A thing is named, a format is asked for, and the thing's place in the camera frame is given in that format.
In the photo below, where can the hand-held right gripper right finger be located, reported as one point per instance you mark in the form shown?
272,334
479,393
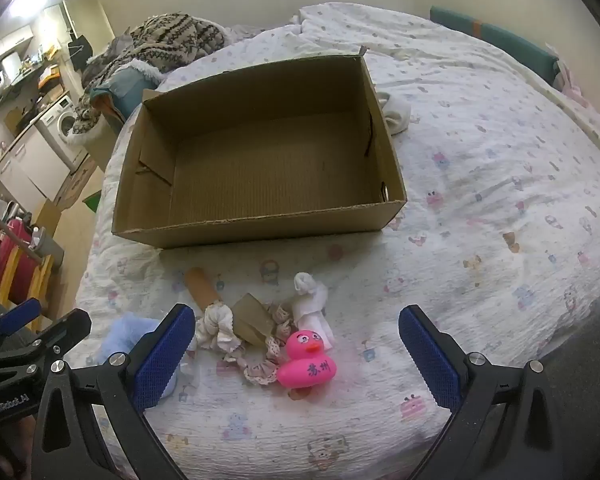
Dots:
432,360

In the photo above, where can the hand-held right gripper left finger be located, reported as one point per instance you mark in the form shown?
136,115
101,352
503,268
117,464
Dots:
162,355

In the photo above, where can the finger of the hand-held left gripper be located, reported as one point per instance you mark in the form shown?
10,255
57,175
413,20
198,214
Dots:
62,330
17,312

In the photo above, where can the light blue plush toy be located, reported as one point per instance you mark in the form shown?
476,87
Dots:
125,332

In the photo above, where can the cream scrunchie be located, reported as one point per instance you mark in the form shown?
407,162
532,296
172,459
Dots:
217,327

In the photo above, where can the brown cardboard scrap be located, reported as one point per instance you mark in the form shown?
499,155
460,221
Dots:
250,317

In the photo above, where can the pink rubber duck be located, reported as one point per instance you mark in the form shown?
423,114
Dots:
305,367

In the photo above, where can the yellow wooden rack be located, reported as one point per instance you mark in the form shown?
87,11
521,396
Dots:
42,280

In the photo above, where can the red suitcase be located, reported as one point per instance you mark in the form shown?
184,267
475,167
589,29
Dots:
12,255

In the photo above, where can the grey bin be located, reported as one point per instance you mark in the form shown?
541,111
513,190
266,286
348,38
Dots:
50,250

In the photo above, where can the small cardboard box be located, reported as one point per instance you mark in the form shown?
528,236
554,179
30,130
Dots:
47,215

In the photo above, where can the brown patterned floor mat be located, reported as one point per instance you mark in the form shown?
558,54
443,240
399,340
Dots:
75,185

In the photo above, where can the white floor cabinet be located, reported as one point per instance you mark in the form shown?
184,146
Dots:
30,160

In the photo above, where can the white printed bed quilt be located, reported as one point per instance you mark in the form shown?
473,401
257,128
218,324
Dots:
480,185

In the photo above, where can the white washing machine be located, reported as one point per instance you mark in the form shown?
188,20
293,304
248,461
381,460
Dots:
62,120

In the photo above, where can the white kitchen appliance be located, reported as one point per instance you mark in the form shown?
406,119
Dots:
10,66

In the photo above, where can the white sock pair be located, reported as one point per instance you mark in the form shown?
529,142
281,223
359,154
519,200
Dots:
397,112

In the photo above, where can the teal fleece-lined garment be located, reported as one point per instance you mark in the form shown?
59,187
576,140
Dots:
130,85

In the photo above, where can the black hanging bag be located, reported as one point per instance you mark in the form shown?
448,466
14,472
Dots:
80,47

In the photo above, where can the pink printed pillow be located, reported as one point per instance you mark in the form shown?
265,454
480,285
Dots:
575,92

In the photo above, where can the patterned knit blanket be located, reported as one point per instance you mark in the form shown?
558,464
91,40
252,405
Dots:
170,35

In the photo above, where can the teal headboard pad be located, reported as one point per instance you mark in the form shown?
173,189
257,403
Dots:
505,42

